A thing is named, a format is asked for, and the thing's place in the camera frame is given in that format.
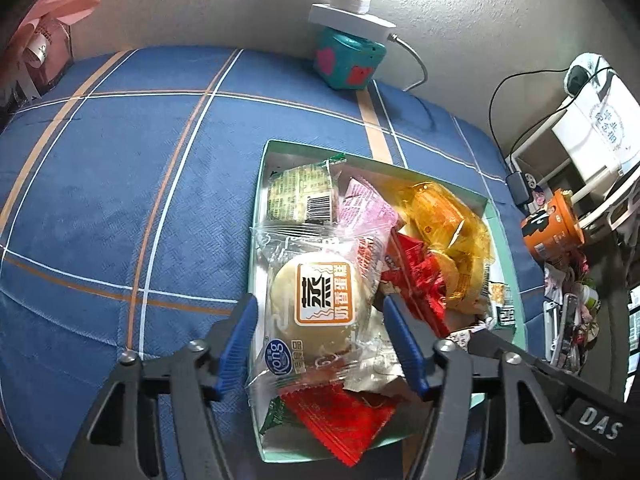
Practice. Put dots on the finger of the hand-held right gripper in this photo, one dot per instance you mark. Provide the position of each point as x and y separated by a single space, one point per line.
487 341

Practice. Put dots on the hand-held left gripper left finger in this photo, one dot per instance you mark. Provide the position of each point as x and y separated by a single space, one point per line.
240 345

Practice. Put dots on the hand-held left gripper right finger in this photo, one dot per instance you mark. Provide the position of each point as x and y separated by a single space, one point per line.
405 345

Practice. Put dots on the green-white snack packet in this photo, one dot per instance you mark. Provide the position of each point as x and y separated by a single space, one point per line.
505 312

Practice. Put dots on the dark green snack packet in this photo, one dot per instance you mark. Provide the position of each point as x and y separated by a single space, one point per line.
272 410

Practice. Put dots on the green-edged white cardboard tray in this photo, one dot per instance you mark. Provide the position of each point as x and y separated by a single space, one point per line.
510 270

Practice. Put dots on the crinkled red foil packet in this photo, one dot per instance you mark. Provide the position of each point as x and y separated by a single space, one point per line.
420 270

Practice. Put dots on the steamed cake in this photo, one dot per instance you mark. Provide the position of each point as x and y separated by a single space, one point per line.
320 300

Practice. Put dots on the long red snack packet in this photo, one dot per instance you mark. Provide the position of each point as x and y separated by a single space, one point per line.
340 415

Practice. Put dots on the yellow transparent snack packet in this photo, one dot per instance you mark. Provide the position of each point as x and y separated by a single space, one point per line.
440 220

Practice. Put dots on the pink snack packet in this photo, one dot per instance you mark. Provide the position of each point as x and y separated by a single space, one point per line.
365 205

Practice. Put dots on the gold-green snack packet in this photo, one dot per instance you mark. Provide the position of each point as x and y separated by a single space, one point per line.
295 195

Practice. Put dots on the pile of small clutter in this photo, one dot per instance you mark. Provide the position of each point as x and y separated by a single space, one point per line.
570 310

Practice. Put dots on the orange instant noodle cup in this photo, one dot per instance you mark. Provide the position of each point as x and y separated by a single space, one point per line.
550 230

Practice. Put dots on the black charger adapter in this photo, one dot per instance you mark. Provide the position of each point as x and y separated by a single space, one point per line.
520 187

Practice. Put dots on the blue plaid tablecloth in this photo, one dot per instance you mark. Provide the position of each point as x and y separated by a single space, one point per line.
125 185

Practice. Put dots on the white folding chair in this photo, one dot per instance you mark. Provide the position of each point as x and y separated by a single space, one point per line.
585 160

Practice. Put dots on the white printed paper bag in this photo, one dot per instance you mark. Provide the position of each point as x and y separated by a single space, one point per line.
610 120

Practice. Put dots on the teal cube box red patches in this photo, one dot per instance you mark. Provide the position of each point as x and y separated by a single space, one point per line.
345 60

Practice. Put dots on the white power strip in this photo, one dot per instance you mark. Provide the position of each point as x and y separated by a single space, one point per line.
350 22

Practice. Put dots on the pink flower bouquet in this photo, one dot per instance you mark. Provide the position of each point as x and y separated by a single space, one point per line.
45 35

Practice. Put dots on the white switch with red button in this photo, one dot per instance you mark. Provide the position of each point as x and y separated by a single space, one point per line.
350 4

